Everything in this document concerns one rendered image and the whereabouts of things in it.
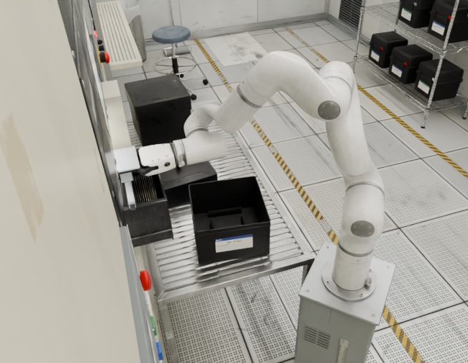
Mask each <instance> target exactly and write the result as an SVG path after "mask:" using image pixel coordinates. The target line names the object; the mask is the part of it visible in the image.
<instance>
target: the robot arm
mask: <svg viewBox="0 0 468 363"><path fill-rule="evenodd" d="M277 91H283V92H284V93H285V94H287V95H288V96H289V97H290V98H291V99H292V100H293V101H294V102H295V103H296V104H297V105H298V106H299V107H300V108H301V109H302V110H303V111H304V112H306V113H307V114H308V115H309V116H311V117H314V118H315V119H317V120H322V121H325V126H326V131H327V136H328V142H329V146H330V149H331V152H332V155H333V159H334V161H335V163H336V166H337V168H338V170H339V171H340V172H341V174H342V176H343V180H344V187H345V197H344V203H343V214H342V219H341V226H340V228H339V233H338V241H337V246H336V254H335V258H334V259H333V260H330V261H329V262H328V263H327V264H326V265H325V266H324V268H323V271H322V281H323V284H324V285H325V287H326V289H327V290H328V291H329V292H330V293H331V294H333V295H335V296H336V297H339V298H341V299H343V300H349V301H358V300H364V299H366V298H368V297H369V296H370V295H371V294H372V293H373V292H374V290H375V288H376V285H377V279H376V276H375V274H374V272H373V271H372V269H371V268H370V264H371V261H372V256H373V253H374V247H375V243H376V240H377V239H378V238H379V237H380V236H381V234H382V231H383V227H384V199H385V196H384V184H383V181H382V178H381V176H380V174H379V172H378V170H377V168H376V166H375V165H374V163H373V161H372V158H371V156H370V153H369V149H368V145H367V141H366V136H365V133H364V126H363V122H362V117H361V108H360V101H359V93H358V88H357V84H356V79H355V76H354V72H353V71H352V69H351V67H350V66H349V65H348V64H346V63H344V62H341V61H332V62H330V63H327V64H325V65H324V66H323V67H322V68H321V69H320V70H319V72H318V73H316V72H315V71H314V70H313V69H312V68H311V66H310V65H309V64H308V63H307V62H306V61H305V60H304V59H303V58H301V57H299V56H298V55H295V54H294V53H289V52H285V51H273V52H270V53H267V54H266V55H265V56H263V57H262V58H261V59H260V60H259V61H258V62H257V63H256V65H255V66H254V67H253V68H252V69H251V70H250V71H249V72H248V74H247V75H246V76H245V77H244V78H243V80H242V81H241V82H240V83H239V84H238V85H237V86H236V88H235V89H234V90H233V91H232V92H231V94H230V95H229V96H228V98H227V99H226V100H225V101H224V102H223V103H222V104H221V105H216V104H203V105H201V106H199V107H198V108H196V109H195V110H194V111H193V112H192V113H191V114H190V116H189V117H188V118H187V120H186V122H185V123H184V133H185V136H186V138H185V139H181V140H174V141H173V145H172V143H170V144H169V143H166V144H158V145H149V146H145V147H142V148H137V149H136V153H137V156H138V161H139V164H140V168H139V169H134V170H130V171H124V172H120V173H119V174H126V173H130V172H133V173H135V172H138V173H140V174H142V175H146V176H151V175H154V174H159V173H162V172H165V171H168V170H171V169H174V168H176V166H177V165H178V167H182V166H188V165H192V164H196V163H201V162H205V161H212V160H215V159H219V158H224V157H226V152H227V151H226V144H225V139H224V137H223V135H222V133H221V132H216V133H210V132H209V130H208V127H209V124H210V123H211V122H212V121H213V120H214V121H215V122H216V123H217V125H218V126H219V127H220V128H221V129H222V130H223V131H225V132H226V133H234V132H236V131H238V130H239V129H241V128H242V127H243V126H244V125H245V124H246V123H247V121H249V120H250V119H251V118H252V116H254V115H255V114H256V113H257V111H259V110H260V108H261V107H262V106H263V105H264V104H265V103H266V102H267V101H268V100H269V99H270V98H271V97H272V96H273V95H274V94H275V93H276V92H277Z"/></svg>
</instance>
